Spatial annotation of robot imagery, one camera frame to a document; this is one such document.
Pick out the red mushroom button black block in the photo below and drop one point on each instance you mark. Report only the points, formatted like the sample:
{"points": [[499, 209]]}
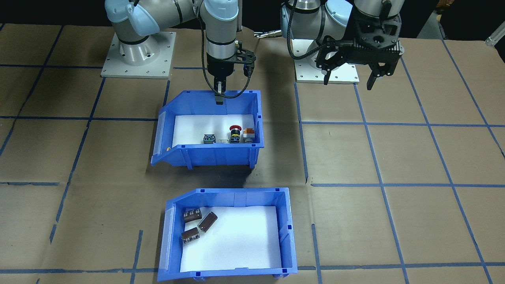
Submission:
{"points": [[209, 139]]}

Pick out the blue bin with capacitors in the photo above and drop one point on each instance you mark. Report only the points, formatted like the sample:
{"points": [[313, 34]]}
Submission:
{"points": [[236, 197]]}

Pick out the blue bin with push buttons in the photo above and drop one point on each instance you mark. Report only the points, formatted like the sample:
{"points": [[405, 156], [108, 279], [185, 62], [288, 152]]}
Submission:
{"points": [[221, 156]]}

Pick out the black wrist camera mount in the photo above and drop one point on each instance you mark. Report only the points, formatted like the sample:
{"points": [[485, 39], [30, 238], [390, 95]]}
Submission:
{"points": [[244, 59], [378, 27]]}

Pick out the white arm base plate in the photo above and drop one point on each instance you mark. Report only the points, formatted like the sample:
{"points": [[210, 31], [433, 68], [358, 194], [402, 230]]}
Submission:
{"points": [[307, 77], [161, 67]]}

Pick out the brown cylindrical capacitor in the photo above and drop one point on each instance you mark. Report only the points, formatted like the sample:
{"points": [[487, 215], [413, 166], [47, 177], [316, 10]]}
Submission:
{"points": [[192, 215], [208, 221], [190, 235]]}

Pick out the orange push button silver body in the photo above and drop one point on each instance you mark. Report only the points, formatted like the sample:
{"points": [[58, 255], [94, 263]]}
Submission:
{"points": [[248, 133]]}

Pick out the white foam liner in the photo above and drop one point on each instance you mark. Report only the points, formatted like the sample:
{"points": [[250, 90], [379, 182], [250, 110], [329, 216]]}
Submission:
{"points": [[193, 128], [236, 240]]}

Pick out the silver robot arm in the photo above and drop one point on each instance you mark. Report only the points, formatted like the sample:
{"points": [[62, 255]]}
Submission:
{"points": [[335, 19], [221, 23]]}

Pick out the aluminium profile bar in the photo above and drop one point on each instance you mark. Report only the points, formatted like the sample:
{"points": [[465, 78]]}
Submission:
{"points": [[496, 39]]}

